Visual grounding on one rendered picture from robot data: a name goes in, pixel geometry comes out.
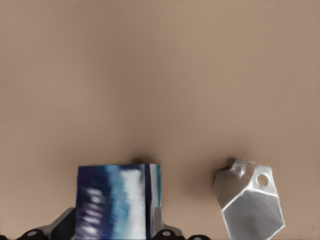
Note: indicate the silver frame post foot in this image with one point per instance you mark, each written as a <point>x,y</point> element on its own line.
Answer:
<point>250,205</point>

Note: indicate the blue and white printed box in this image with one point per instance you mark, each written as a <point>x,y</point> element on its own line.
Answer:
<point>112,200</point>

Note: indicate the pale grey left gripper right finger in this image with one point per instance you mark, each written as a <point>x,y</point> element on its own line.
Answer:
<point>165,228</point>

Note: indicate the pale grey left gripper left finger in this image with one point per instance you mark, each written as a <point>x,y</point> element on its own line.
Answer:
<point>58,225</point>

